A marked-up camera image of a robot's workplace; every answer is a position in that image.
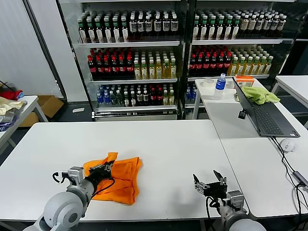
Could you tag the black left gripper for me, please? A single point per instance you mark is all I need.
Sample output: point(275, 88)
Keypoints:
point(99, 176)

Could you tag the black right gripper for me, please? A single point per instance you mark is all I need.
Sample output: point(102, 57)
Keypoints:
point(215, 190)

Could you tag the orange t-shirt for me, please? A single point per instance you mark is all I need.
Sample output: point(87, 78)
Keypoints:
point(125, 178)

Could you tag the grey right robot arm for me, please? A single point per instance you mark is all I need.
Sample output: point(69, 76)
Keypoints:
point(240, 223)

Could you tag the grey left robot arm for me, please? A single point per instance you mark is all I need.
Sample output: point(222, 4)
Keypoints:
point(62, 209)

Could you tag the white side table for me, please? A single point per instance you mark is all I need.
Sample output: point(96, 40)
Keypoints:
point(207, 95)
point(31, 102)
point(293, 84)
point(245, 168)

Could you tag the white paper sheet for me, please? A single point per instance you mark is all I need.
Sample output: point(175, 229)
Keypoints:
point(78, 110)

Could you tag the blue drink bottle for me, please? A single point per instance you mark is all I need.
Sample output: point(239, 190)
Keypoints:
point(106, 99)
point(188, 95)
point(99, 99)
point(193, 95)

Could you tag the clear green-tinted drink bottle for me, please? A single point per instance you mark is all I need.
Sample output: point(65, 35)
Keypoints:
point(112, 99)
point(119, 99)

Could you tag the white-cap dark drink bottle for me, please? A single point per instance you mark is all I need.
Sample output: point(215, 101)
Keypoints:
point(165, 26)
point(139, 99)
point(126, 99)
point(258, 25)
point(145, 99)
point(174, 26)
point(251, 25)
point(273, 25)
point(140, 26)
point(281, 25)
point(157, 26)
point(148, 26)
point(243, 25)
point(132, 99)
point(265, 25)
point(132, 26)

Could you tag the black laptop dongle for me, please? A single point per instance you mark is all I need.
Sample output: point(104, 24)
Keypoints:
point(241, 114)

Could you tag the red-cap cola bottle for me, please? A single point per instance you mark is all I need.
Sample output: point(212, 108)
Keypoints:
point(192, 64)
point(213, 64)
point(199, 64)
point(159, 99)
point(220, 64)
point(153, 99)
point(130, 69)
point(107, 69)
point(114, 69)
point(227, 64)
point(99, 69)
point(206, 64)
point(91, 69)
point(122, 69)

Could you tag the brown cardboard box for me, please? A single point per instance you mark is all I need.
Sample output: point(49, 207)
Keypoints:
point(51, 106)

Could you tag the dark grey laptop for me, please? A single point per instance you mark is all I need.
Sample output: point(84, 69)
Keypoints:
point(267, 120)

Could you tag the white computer mouse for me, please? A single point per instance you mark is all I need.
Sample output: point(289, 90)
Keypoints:
point(287, 145)

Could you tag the grey usb hub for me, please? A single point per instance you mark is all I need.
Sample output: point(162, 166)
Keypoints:
point(299, 176)

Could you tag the clear water bottle blue label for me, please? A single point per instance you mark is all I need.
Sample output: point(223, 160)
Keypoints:
point(219, 89)

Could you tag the white tape roll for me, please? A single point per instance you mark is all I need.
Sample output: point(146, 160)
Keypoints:
point(207, 86)

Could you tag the lime green cloth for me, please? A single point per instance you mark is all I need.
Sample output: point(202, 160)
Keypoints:
point(260, 95)

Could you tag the orange-lid plastic container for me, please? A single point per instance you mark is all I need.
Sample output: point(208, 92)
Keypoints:
point(244, 78)

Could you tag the blue striped cloth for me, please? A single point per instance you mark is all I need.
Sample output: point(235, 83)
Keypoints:
point(4, 126)

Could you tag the grey cloth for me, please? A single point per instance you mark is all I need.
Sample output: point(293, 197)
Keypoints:
point(8, 118)

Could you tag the beige cloth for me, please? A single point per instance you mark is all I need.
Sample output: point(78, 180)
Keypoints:
point(9, 104)

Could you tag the red cloth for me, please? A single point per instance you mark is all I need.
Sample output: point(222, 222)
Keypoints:
point(12, 94)

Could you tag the glass beverage display cabinet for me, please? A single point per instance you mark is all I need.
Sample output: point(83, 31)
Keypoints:
point(132, 44)
point(240, 41)

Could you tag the green-cap dark drink bottle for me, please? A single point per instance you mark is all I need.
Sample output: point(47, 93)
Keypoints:
point(124, 36)
point(107, 36)
point(211, 32)
point(99, 36)
point(204, 32)
point(91, 36)
point(235, 32)
point(116, 36)
point(227, 32)
point(82, 36)
point(196, 32)
point(219, 32)

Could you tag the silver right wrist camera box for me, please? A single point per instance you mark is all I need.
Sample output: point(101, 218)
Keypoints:
point(234, 198)

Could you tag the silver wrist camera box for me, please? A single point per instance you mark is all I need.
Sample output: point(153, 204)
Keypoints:
point(234, 198)
point(75, 174)

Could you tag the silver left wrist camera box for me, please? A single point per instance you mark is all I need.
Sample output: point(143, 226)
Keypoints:
point(75, 174)

